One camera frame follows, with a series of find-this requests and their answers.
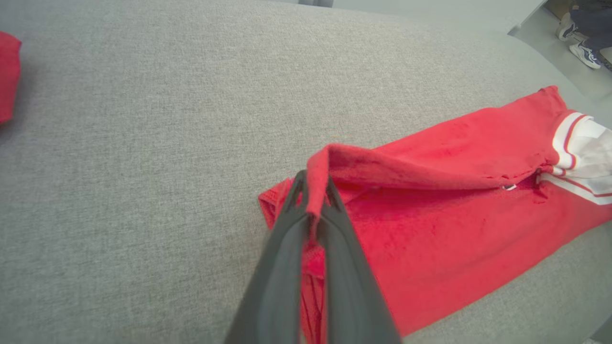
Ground person's dark trouser legs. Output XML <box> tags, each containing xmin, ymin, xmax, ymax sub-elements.
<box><xmin>569</xmin><ymin>0</ymin><xmax>612</xmax><ymax>51</ymax></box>

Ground slanted grey post with foot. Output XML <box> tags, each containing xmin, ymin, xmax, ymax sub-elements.
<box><xmin>506</xmin><ymin>0</ymin><xmax>549</xmax><ymax>37</ymax></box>

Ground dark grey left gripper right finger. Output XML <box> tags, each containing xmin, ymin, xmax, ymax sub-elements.
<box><xmin>317</xmin><ymin>176</ymin><xmax>402</xmax><ymax>344</ymax></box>

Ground red white folded garment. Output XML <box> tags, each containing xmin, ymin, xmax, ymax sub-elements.
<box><xmin>0</xmin><ymin>31</ymin><xmax>22</xmax><ymax>125</ymax></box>

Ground red white long-sleeve garment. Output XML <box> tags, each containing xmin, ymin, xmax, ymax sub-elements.
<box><xmin>258</xmin><ymin>85</ymin><xmax>612</xmax><ymax>344</ymax></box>

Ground white blue sneaker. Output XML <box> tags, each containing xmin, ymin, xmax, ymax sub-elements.
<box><xmin>569</xmin><ymin>40</ymin><xmax>602</xmax><ymax>70</ymax></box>
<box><xmin>556</xmin><ymin>13</ymin><xmax>582</xmax><ymax>43</ymax></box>

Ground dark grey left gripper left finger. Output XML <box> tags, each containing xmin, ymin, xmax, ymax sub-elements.
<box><xmin>225</xmin><ymin>170</ymin><xmax>314</xmax><ymax>344</ymax></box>

